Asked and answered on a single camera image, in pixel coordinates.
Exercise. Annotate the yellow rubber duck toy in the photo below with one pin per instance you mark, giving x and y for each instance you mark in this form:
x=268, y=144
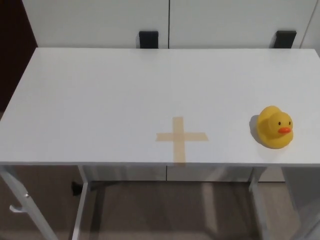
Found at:
x=270, y=125

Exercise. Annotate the white metal desk leg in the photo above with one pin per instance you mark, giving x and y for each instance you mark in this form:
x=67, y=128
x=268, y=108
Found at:
x=79, y=212
x=258, y=207
x=297, y=195

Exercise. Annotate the white desk leg with hook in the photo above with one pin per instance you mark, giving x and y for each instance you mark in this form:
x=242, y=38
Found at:
x=32, y=212

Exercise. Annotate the short beige tape strip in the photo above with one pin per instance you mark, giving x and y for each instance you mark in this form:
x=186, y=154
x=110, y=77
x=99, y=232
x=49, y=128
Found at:
x=165, y=137

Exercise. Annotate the long beige tape strip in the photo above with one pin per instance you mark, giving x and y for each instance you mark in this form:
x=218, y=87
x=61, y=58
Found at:
x=179, y=155

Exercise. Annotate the white cabinet door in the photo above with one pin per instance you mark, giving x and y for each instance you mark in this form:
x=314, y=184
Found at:
x=225, y=20
x=87, y=22

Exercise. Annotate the white metal hook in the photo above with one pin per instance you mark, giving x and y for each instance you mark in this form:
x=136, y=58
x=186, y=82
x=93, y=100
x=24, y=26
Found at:
x=17, y=209

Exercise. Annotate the left black table bracket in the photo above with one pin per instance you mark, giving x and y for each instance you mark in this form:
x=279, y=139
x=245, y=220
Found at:
x=148, y=39

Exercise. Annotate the black table bracket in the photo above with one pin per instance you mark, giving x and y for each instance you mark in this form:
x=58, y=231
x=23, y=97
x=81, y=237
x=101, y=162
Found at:
x=286, y=39
x=148, y=39

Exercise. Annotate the right black table bracket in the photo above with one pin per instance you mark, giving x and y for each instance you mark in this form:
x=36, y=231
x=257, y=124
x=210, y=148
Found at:
x=286, y=39

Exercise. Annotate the dark red wall panel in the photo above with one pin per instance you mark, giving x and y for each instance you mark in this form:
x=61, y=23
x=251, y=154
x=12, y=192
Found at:
x=12, y=50

